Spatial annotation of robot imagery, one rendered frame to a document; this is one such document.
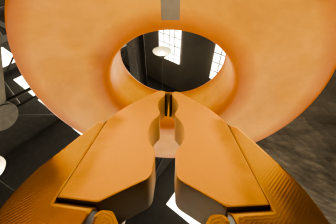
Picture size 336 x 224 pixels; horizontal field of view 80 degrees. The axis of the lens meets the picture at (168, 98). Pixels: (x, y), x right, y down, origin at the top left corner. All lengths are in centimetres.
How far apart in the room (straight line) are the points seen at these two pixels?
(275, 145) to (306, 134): 8
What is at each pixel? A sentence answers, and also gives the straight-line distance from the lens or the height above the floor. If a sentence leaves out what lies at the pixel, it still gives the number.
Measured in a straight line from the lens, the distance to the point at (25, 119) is 1067.
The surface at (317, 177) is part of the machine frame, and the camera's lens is 59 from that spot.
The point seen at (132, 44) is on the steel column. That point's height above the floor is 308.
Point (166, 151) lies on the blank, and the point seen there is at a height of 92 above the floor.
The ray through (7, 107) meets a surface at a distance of 288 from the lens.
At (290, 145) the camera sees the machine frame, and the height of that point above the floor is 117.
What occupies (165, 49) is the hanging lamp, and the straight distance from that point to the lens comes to 695.
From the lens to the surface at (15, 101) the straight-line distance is 918.
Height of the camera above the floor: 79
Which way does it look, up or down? 45 degrees up
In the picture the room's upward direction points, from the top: 179 degrees counter-clockwise
